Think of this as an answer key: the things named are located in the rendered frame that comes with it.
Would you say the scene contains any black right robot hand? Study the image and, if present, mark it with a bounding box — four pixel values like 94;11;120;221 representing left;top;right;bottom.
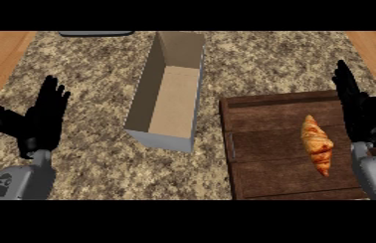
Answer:
330;59;376;143

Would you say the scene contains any open cardboard box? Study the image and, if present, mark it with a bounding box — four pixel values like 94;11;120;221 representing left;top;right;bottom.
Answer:
123;30;206;153

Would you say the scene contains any golden brown croissant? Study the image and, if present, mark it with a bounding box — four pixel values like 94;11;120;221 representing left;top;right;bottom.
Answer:
299;114;336;178

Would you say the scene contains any dark brown wooden tray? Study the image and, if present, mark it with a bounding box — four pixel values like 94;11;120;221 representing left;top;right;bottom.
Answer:
218;89;371;201

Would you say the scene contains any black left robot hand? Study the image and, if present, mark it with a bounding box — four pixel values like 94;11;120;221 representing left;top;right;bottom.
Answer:
0;75;72;160

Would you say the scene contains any dark grey flat appliance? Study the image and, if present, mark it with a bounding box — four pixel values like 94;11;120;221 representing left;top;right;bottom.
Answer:
57;30;137;38

